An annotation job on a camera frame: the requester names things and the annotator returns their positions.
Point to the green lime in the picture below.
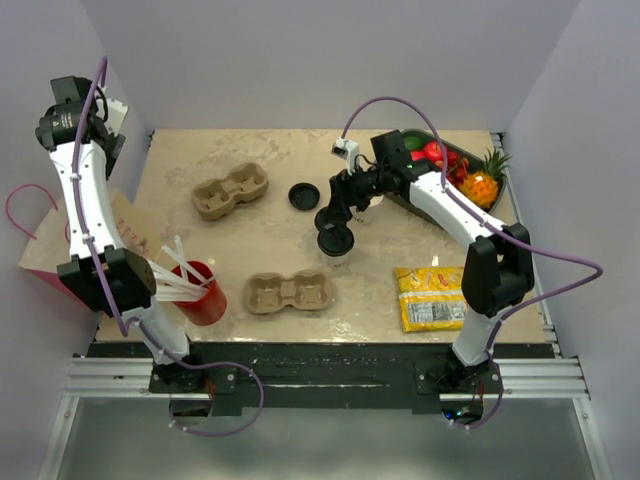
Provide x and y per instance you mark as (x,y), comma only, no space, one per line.
(413,143)

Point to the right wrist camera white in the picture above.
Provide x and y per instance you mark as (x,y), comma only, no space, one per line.
(348,151)

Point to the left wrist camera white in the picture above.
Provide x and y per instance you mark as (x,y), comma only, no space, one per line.
(116,115)

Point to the grey fruit tray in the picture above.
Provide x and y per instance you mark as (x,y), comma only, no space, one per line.
(475,161)

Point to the black coffee lid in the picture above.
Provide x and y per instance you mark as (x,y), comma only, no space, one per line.
(303,196)
(321,221)

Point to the red straw holder cup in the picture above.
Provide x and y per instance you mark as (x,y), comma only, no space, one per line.
(211,307)

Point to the cardboard cup carrier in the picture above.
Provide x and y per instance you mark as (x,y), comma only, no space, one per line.
(269,293)
(218,197)

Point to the brown paper bag pink handles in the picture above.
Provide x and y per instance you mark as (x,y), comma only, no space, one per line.
(48,245)

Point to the toy pineapple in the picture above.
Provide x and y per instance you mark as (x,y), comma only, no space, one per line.
(483,187)

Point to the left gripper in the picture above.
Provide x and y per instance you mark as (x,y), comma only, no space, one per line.
(112,150)

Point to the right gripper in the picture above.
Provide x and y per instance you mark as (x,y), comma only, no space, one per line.
(345,186)

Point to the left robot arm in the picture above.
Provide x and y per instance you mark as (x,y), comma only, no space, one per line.
(81,133)

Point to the white wrapped straws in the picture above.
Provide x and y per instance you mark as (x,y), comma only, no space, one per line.
(187,285)

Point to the red apple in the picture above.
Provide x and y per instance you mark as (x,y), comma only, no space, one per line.
(417,155)
(433,152)

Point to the red cherries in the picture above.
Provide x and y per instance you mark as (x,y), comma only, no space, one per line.
(457,170)

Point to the white paper cup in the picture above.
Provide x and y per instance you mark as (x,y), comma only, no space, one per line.
(363,217)
(335,243)

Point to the yellow snack bag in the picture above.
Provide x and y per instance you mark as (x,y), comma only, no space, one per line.
(430,298)

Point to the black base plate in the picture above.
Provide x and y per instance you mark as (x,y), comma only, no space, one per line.
(224,378)

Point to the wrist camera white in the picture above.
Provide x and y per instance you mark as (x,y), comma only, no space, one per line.
(348,151)
(116,115)

